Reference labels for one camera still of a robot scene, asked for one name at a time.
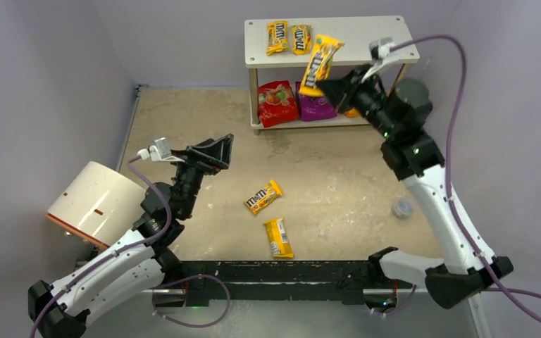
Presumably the purple candy bag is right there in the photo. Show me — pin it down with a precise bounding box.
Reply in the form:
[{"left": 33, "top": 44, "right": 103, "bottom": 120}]
[{"left": 295, "top": 82, "right": 337, "bottom": 122}]

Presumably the yellow candy bag back-side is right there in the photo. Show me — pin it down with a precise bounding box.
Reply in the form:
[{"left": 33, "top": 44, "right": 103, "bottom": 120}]
[{"left": 298, "top": 34, "right": 344, "bottom": 97}]

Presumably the black base frame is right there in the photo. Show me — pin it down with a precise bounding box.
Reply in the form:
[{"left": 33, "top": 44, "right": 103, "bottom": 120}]
[{"left": 154, "top": 260, "right": 411, "bottom": 309}]

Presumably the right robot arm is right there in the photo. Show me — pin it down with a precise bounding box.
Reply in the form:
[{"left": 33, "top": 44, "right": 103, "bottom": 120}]
[{"left": 317, "top": 65, "right": 514, "bottom": 309}]

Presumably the small clear plastic cup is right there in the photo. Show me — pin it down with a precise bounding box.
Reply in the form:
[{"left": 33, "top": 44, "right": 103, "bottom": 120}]
[{"left": 391, "top": 196, "right": 416, "bottom": 220}]

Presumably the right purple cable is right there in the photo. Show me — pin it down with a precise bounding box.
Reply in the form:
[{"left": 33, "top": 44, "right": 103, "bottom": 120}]
[{"left": 371, "top": 34, "right": 541, "bottom": 332}]

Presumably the yellow candy bag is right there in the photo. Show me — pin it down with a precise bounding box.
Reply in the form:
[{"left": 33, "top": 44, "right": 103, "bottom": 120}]
[
  {"left": 263, "top": 218, "right": 294, "bottom": 259},
  {"left": 290, "top": 24, "right": 312, "bottom": 56}
]

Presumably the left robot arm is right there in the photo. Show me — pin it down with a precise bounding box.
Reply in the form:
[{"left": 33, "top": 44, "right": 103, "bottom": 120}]
[{"left": 28, "top": 134, "right": 234, "bottom": 337}]

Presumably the orange candy bag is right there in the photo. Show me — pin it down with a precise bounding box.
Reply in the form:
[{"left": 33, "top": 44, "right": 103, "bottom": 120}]
[{"left": 343, "top": 108, "right": 360, "bottom": 118}]

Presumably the white cylindrical container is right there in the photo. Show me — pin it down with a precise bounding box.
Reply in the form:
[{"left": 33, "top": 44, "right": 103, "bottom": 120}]
[{"left": 46, "top": 161, "right": 145, "bottom": 249}]

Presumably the purple cable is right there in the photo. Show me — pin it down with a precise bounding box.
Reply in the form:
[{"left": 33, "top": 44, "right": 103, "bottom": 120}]
[
  {"left": 28, "top": 156, "right": 232, "bottom": 338},
  {"left": 371, "top": 34, "right": 541, "bottom": 332}
]

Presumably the red candy bag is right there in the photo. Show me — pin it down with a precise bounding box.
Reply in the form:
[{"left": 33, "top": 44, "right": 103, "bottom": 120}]
[{"left": 258, "top": 80, "right": 299, "bottom": 128}]

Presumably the yellow M&M bag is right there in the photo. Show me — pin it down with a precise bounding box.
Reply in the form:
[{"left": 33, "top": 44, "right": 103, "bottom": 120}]
[
  {"left": 244, "top": 180, "right": 283, "bottom": 215},
  {"left": 266, "top": 20, "right": 289, "bottom": 56}
]

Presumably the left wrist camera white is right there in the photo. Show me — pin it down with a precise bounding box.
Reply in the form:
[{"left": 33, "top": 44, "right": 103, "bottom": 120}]
[{"left": 137, "top": 137, "right": 185, "bottom": 163}]

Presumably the yellow candy bag front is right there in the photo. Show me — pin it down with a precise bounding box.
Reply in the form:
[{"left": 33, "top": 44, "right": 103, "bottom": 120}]
[{"left": 263, "top": 218, "right": 294, "bottom": 259}]

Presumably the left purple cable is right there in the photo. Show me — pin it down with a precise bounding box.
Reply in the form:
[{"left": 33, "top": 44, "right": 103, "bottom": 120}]
[{"left": 28, "top": 156, "right": 232, "bottom": 338}]

